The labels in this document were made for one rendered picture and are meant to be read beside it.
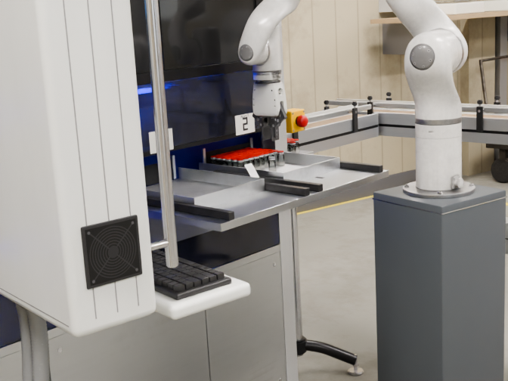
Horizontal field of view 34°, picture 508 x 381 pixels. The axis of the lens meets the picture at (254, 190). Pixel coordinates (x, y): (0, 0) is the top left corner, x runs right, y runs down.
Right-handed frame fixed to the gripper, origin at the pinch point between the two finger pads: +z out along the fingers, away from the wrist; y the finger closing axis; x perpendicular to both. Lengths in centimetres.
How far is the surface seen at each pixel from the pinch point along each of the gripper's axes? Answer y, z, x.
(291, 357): 11, 81, -17
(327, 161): -14.7, 8.7, -8.2
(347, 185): -28.7, 12.6, 1.4
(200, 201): -14.8, 9.8, 43.8
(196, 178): 11.4, 10.9, 20.3
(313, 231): 147, 100, -199
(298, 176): -14.8, 10.7, 5.6
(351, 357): 11, 93, -50
